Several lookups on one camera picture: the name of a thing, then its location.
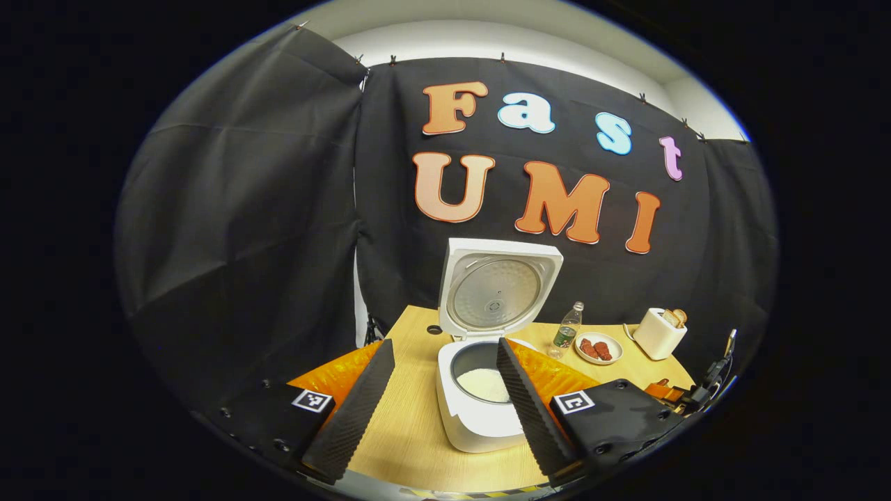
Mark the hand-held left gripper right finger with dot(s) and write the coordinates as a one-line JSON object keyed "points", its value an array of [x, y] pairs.
{"points": [[532, 417]]}

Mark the black backdrop cloth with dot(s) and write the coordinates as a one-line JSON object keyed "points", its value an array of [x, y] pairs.
{"points": [[243, 195]]}

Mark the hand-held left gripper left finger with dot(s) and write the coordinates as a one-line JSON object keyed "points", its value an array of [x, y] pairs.
{"points": [[355, 417]]}

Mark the black tripod stand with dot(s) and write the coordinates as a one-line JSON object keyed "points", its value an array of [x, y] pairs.
{"points": [[373, 332]]}

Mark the white rice cooker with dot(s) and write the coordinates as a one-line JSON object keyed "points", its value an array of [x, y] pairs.
{"points": [[480, 435]]}

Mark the white toaster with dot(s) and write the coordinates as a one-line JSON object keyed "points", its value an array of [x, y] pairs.
{"points": [[654, 341]]}

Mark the clear plastic water bottle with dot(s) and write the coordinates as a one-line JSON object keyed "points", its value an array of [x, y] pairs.
{"points": [[567, 334]]}

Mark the white rice heap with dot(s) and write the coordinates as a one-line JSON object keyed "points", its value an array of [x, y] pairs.
{"points": [[484, 386]]}

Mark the white round plate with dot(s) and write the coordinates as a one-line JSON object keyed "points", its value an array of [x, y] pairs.
{"points": [[616, 344]]}

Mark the toast slice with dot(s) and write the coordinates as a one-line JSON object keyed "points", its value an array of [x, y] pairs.
{"points": [[681, 316], [669, 318]]}

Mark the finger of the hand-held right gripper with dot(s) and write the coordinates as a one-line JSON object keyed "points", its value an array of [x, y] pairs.
{"points": [[665, 392]]}

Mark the red meat piece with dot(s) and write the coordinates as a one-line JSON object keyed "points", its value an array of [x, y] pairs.
{"points": [[588, 348], [603, 351]]}

